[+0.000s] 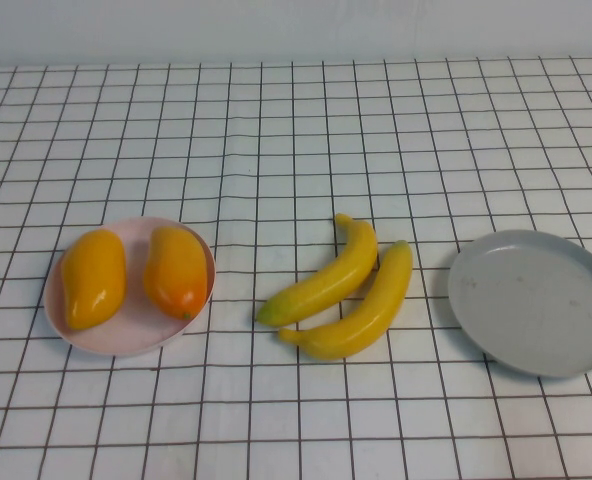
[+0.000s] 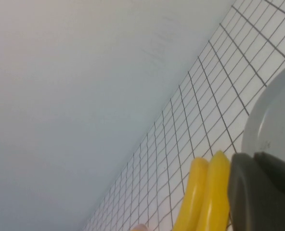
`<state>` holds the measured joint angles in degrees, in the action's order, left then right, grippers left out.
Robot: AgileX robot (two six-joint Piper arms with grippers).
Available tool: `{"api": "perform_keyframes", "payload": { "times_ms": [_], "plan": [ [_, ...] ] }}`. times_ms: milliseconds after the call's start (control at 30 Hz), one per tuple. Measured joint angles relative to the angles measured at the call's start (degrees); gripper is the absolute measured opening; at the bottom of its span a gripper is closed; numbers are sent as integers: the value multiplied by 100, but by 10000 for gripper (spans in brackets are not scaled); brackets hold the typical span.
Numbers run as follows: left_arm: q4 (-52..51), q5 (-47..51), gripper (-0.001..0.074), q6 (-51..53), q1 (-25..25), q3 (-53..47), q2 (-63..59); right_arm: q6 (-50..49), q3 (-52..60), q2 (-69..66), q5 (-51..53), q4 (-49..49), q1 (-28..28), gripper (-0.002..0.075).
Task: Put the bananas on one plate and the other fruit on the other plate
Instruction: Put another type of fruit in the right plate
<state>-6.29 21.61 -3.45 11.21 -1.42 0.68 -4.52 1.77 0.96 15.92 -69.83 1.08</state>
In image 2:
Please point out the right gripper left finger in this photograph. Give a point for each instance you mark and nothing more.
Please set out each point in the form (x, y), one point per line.
(250, 199)

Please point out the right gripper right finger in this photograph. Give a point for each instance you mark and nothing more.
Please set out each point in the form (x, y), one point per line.
(279, 175)

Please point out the pink round plate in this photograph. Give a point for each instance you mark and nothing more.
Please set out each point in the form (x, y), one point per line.
(138, 228)

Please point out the grey round plate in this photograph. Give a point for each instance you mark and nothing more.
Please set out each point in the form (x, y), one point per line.
(277, 108)

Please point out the yellow banana with stem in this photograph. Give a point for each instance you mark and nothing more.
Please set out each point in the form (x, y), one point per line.
(214, 192)

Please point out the white grid tablecloth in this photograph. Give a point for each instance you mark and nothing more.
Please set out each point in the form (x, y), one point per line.
(205, 96)

